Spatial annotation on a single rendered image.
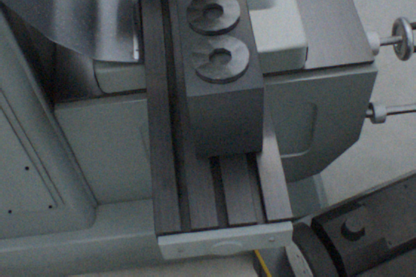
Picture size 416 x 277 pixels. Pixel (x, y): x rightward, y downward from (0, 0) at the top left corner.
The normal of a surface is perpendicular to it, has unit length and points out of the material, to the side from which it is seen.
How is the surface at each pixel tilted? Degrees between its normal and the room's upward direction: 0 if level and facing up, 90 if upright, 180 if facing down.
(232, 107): 90
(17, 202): 88
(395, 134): 0
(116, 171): 90
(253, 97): 90
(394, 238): 0
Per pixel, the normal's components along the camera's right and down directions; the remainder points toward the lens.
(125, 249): 0.02, 0.45
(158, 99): -0.11, -0.58
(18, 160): 0.07, 0.78
